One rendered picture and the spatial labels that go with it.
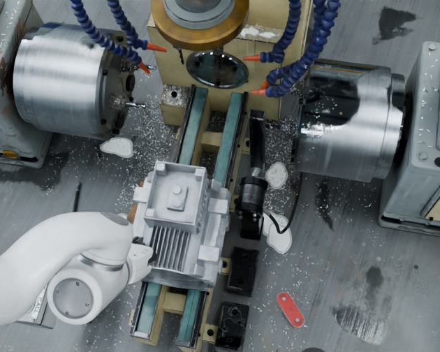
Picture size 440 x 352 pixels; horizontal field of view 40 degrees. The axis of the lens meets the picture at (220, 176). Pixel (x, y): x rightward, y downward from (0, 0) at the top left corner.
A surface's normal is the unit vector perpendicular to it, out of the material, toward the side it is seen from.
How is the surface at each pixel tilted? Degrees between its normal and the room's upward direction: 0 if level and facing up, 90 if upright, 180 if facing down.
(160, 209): 0
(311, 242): 0
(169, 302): 0
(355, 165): 73
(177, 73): 90
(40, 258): 11
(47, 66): 21
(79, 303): 31
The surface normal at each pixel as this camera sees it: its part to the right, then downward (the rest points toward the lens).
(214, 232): -0.06, -0.38
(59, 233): 0.05, -0.72
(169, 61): -0.20, 0.91
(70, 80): -0.15, 0.09
